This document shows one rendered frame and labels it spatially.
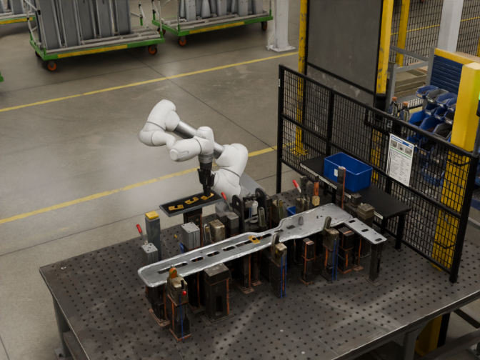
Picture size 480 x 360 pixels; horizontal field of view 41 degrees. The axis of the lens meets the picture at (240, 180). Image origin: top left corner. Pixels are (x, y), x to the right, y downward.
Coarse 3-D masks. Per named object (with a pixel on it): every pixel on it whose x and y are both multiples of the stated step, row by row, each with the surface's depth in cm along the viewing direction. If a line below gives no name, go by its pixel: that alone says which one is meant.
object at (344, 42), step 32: (320, 0) 611; (352, 0) 570; (384, 0) 530; (320, 32) 623; (352, 32) 580; (384, 32) 540; (320, 64) 636; (352, 64) 592; (384, 64) 553; (352, 96) 605; (320, 128) 663; (352, 128) 617
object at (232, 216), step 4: (228, 212) 391; (232, 212) 391; (228, 216) 386; (232, 216) 386; (236, 216) 386; (228, 220) 387; (232, 220) 384; (236, 220) 386; (228, 224) 388; (232, 224) 386; (236, 224) 387; (228, 228) 389; (232, 228) 387; (236, 228) 389; (228, 232) 390; (232, 232) 388; (236, 232) 390; (228, 236) 393; (228, 248) 397; (232, 248) 395; (232, 260) 398; (232, 264) 400; (232, 268) 401
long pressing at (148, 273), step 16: (320, 208) 410; (336, 208) 409; (288, 224) 393; (304, 224) 392; (320, 224) 392; (336, 224) 393; (224, 240) 377; (240, 240) 378; (176, 256) 363; (192, 256) 363; (208, 256) 363; (224, 256) 363; (240, 256) 365; (144, 272) 351; (192, 272) 351
